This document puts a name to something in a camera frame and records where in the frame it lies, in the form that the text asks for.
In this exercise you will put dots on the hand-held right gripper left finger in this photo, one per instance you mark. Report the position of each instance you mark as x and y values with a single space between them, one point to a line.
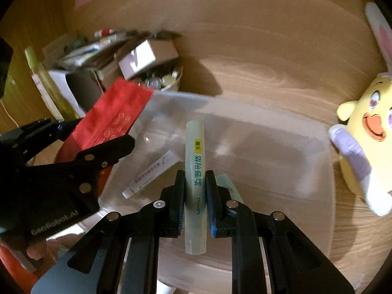
180 203

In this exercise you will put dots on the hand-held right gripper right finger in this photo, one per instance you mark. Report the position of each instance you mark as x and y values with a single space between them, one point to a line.
211 205

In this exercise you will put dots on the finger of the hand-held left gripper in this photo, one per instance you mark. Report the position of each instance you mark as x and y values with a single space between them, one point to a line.
107 150
39 130

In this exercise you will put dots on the red paper bag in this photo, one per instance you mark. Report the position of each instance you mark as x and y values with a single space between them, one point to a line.
116 110

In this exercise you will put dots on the pale green tube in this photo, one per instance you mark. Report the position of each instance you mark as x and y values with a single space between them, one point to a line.
196 147

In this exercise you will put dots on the clear plastic box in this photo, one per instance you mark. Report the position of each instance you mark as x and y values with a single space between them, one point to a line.
275 165

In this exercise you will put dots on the person's left hand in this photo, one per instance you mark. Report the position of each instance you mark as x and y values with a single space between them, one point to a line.
39 251

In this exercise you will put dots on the teal packet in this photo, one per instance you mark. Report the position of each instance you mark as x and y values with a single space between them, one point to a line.
228 185

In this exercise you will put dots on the small white tube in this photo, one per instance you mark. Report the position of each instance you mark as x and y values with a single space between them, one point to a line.
150 174

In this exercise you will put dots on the yellow-green bottle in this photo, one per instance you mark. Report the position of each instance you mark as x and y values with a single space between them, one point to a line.
46 79

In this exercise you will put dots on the white paper carton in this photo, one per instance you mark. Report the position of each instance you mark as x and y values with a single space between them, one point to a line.
61 82

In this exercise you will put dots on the white packet with blue stripe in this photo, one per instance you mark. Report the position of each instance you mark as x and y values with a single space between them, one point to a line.
92 50

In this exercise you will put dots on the green packet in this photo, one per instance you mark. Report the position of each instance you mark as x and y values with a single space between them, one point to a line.
76 41

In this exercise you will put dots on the small white cardboard box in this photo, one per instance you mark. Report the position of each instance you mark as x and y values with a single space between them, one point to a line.
144 56

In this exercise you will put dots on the red white marker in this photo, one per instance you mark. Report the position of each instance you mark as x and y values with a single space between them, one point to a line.
105 32

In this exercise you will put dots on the yellow chick plush toy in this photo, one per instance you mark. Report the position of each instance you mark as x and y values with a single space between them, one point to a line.
367 122

